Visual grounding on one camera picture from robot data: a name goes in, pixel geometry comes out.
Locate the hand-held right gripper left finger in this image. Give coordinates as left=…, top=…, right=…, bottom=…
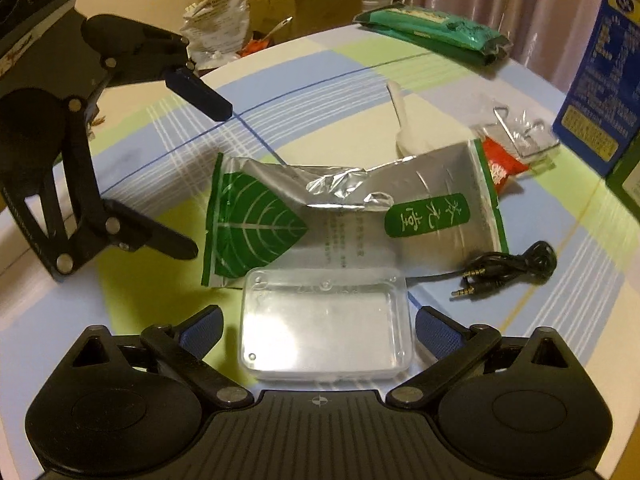
left=47, top=304, right=256, bottom=409

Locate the pink curtain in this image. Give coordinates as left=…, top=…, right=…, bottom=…
left=400, top=0, right=616, bottom=91

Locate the clear binder clip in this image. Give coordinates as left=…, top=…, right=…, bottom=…
left=475, top=105, right=562, bottom=163

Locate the red candy packet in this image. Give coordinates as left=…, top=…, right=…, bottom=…
left=475, top=137, right=531, bottom=196

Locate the green milk carton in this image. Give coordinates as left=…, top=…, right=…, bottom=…
left=605, top=155, right=640, bottom=221

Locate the orange handled screwdriver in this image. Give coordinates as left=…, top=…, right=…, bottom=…
left=240, top=16, right=295, bottom=57

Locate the checked cloth desktop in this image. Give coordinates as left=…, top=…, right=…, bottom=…
left=0, top=22, right=640, bottom=411

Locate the clear plastic case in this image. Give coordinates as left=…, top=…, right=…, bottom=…
left=240, top=266, right=416, bottom=383

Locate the blue milk carton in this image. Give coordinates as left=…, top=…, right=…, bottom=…
left=552, top=0, right=640, bottom=163

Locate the crumpled silver bag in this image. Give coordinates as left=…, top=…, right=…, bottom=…
left=180, top=0, right=251, bottom=66

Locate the silver green foil pouch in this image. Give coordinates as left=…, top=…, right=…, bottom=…
left=200, top=139, right=510, bottom=288

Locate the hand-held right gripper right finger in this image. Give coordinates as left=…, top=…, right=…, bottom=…
left=385, top=305, right=596, bottom=409

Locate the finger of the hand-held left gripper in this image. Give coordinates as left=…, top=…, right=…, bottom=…
left=80, top=14, right=234, bottom=122
left=10, top=99, right=199, bottom=282

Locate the white plastic scoop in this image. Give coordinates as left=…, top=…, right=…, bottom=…
left=386, top=80, right=441, bottom=157

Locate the black audio cable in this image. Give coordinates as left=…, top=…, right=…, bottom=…
left=407, top=241, right=558, bottom=298

